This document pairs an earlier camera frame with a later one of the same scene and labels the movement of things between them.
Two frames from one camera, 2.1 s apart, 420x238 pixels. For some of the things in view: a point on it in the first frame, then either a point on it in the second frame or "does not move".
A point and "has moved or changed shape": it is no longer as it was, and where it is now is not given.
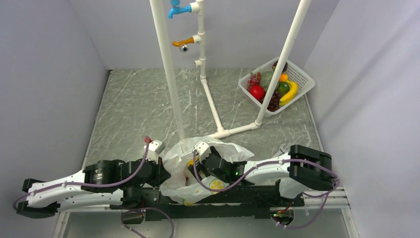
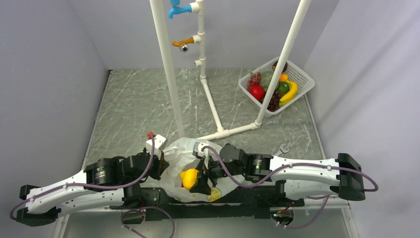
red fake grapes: [254, 80] does not move
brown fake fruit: [274, 65] does not move
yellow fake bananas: [290, 94] does not move
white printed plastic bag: [182, 185] has moved or changed shape
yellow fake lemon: [191, 161] to [188, 178]
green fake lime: [283, 88] does not move
